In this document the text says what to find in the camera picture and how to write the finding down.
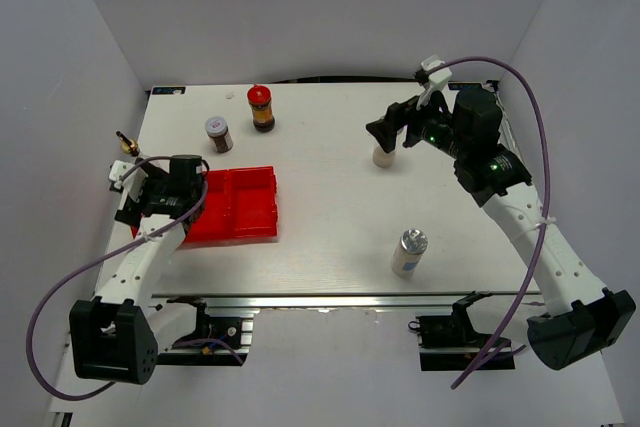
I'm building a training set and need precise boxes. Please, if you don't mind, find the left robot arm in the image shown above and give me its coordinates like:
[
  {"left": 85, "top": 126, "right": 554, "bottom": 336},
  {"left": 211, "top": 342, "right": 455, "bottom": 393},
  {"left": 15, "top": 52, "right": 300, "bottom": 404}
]
[{"left": 69, "top": 155, "right": 212, "bottom": 385}]

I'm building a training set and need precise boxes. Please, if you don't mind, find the clear glass oil bottle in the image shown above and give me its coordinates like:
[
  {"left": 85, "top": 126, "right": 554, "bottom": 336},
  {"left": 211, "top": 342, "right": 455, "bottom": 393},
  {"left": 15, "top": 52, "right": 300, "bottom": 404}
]
[{"left": 116, "top": 130, "right": 143, "bottom": 159}]

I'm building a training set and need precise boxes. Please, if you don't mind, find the red-capped brown sauce bottle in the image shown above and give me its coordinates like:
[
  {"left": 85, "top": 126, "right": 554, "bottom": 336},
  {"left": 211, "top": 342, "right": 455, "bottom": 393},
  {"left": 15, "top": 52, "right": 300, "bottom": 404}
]
[{"left": 247, "top": 84, "right": 276, "bottom": 133}]

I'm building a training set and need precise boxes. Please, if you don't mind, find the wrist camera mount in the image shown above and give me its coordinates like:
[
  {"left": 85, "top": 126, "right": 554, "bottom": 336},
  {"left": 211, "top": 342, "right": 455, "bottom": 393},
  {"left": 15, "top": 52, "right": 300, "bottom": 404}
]
[
  {"left": 108, "top": 160, "right": 148, "bottom": 202},
  {"left": 414, "top": 55, "right": 452, "bottom": 110}
]

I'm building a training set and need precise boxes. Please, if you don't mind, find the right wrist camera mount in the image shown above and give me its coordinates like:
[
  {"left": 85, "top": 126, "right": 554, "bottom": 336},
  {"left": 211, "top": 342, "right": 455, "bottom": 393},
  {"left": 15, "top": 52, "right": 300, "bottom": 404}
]
[{"left": 414, "top": 55, "right": 452, "bottom": 110}]

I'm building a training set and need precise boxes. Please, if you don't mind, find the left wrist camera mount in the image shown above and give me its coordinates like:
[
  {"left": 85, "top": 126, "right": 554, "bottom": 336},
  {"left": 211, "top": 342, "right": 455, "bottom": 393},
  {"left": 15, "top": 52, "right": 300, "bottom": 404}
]
[{"left": 108, "top": 160, "right": 148, "bottom": 202}]

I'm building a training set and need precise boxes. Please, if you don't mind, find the red plastic organizer tray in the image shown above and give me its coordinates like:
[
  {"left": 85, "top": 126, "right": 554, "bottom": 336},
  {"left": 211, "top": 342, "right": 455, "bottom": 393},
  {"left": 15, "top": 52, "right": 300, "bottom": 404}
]
[{"left": 141, "top": 156, "right": 278, "bottom": 245}]

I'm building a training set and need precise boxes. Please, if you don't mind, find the aluminium table rail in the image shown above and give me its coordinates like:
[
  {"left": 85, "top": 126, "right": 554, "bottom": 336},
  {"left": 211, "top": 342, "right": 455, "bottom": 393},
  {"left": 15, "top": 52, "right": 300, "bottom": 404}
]
[{"left": 482, "top": 80, "right": 523, "bottom": 160}]

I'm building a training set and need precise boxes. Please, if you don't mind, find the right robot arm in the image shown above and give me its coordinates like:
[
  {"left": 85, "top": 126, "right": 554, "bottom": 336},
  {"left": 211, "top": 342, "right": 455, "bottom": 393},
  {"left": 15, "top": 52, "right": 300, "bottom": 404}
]
[{"left": 366, "top": 90, "right": 636, "bottom": 370}]

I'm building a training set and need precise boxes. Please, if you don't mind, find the small dark spice jar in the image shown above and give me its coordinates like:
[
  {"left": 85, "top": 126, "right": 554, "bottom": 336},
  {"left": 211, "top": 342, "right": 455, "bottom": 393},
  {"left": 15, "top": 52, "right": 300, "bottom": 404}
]
[{"left": 205, "top": 116, "right": 233, "bottom": 153}]

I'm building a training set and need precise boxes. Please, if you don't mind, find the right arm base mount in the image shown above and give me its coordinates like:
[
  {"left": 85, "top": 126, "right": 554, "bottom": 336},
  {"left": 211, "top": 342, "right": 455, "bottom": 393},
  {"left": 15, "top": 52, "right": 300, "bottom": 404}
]
[{"left": 407, "top": 291, "right": 513, "bottom": 373}]

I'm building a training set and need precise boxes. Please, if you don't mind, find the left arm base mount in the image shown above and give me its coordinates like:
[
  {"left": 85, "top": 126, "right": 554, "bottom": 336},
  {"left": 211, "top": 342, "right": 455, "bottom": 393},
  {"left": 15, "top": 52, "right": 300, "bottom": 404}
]
[{"left": 145, "top": 296, "right": 255, "bottom": 366}]

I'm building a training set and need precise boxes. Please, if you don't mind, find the clear jar with metal lid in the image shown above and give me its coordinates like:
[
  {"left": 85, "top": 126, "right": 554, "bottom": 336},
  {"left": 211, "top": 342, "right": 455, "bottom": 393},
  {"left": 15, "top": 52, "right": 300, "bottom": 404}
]
[{"left": 372, "top": 146, "right": 396, "bottom": 169}]

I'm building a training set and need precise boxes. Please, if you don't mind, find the white shaker with metal lid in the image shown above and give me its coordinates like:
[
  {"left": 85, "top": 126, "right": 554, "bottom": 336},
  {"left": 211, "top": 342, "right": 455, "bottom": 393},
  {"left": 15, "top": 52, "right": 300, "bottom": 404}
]
[{"left": 391, "top": 228, "right": 428, "bottom": 276}]

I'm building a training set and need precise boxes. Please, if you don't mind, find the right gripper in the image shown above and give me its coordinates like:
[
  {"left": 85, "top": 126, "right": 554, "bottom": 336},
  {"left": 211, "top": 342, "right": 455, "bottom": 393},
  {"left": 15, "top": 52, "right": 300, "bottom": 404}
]
[{"left": 365, "top": 82, "right": 469, "bottom": 160}]

